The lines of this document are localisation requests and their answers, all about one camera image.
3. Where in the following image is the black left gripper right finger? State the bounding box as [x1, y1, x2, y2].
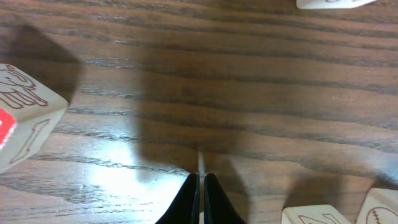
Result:
[204, 173, 246, 224]

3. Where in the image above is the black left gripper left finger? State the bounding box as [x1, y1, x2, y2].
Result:
[155, 174, 200, 224]

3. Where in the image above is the red letter I block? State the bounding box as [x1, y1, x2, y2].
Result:
[281, 205, 350, 224]

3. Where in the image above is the blue letter P block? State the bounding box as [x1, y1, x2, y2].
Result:
[296, 0, 376, 9]

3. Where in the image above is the red letter A block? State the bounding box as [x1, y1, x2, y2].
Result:
[1, 64, 68, 172]

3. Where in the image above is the blue number 2 block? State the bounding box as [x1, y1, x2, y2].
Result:
[356, 188, 398, 224]

